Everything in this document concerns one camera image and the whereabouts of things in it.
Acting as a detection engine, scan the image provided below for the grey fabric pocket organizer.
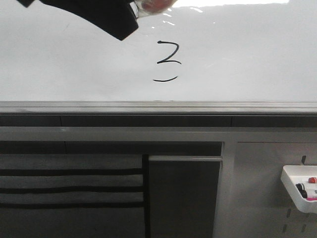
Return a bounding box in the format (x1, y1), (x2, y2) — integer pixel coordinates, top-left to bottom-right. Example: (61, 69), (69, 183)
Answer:
(0, 154), (150, 238)

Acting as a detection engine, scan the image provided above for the black capped marker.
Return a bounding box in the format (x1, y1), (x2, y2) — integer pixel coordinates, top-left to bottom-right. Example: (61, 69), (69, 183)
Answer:
(295, 183), (317, 191)
(300, 189), (317, 198)

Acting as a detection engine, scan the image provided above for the white glossy whiteboard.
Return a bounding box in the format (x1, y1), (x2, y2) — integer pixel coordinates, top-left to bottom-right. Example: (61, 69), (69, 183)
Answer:
(0, 0), (317, 115)

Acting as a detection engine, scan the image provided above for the red capped marker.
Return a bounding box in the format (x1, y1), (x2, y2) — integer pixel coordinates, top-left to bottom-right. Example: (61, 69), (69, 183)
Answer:
(308, 177), (317, 184)

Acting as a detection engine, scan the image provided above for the white plastic marker tray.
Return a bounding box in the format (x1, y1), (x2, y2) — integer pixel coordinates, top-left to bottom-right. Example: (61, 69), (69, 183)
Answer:
(280, 165), (317, 214)

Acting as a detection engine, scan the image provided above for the dark grey panel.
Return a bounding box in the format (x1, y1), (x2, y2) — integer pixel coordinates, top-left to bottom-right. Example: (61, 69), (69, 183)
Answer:
(149, 156), (221, 238)

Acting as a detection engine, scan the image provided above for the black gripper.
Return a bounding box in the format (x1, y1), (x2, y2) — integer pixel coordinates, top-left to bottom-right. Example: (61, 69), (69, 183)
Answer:
(16, 0), (139, 42)

